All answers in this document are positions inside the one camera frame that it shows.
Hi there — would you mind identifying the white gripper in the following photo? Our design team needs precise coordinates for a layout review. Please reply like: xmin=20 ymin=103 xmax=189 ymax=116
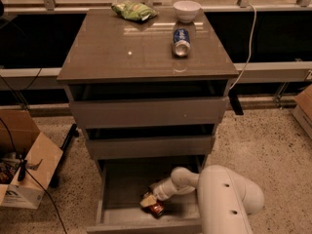
xmin=140 ymin=181 xmax=173 ymax=208

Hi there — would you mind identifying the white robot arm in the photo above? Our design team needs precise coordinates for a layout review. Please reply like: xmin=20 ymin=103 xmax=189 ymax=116
xmin=140 ymin=165 xmax=264 ymax=234

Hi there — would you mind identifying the open bottom grey drawer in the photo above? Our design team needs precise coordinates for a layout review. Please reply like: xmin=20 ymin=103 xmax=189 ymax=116
xmin=87 ymin=155 xmax=204 ymax=234

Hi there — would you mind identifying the middle grey drawer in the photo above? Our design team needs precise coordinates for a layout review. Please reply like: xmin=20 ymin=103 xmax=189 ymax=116
xmin=86 ymin=136 xmax=215 ymax=160

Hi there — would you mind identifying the top grey drawer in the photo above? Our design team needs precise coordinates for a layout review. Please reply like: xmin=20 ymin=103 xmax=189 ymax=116
xmin=69 ymin=97 xmax=228 ymax=129

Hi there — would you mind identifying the grey drawer cabinet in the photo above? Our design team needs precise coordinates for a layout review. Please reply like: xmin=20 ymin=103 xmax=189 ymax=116
xmin=57 ymin=7 xmax=240 ymax=234

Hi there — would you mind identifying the blue pepsi can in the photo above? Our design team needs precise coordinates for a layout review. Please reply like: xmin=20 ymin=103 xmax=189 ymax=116
xmin=173 ymin=28 xmax=191 ymax=57

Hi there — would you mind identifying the black stand leg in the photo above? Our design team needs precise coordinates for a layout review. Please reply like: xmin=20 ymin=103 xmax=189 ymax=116
xmin=50 ymin=124 xmax=79 ymax=188

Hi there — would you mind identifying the open cardboard box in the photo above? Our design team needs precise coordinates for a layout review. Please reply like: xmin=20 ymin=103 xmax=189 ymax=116
xmin=0 ymin=110 xmax=62 ymax=209

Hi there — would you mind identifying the cardboard box at right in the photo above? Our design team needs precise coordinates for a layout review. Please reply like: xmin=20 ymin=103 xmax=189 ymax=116
xmin=292 ymin=84 xmax=312 ymax=139

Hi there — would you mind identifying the green chip bag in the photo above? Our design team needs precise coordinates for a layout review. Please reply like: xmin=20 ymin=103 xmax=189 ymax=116
xmin=111 ymin=1 xmax=158 ymax=21

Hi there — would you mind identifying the white bowl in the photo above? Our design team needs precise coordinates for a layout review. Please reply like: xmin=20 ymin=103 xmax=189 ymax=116
xmin=174 ymin=1 xmax=201 ymax=23

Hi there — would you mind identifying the black cable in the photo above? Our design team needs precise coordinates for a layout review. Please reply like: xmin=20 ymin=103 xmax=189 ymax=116
xmin=0 ymin=115 xmax=69 ymax=234

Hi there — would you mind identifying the white cable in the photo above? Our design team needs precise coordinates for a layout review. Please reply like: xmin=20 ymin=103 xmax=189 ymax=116
xmin=228 ymin=4 xmax=258 ymax=92

